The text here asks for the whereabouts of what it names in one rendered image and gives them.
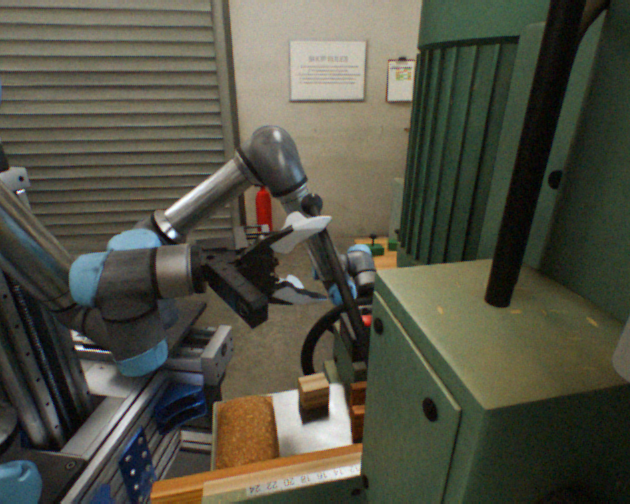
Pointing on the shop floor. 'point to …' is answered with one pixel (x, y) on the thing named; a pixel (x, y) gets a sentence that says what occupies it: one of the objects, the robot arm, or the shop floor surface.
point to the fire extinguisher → (263, 207)
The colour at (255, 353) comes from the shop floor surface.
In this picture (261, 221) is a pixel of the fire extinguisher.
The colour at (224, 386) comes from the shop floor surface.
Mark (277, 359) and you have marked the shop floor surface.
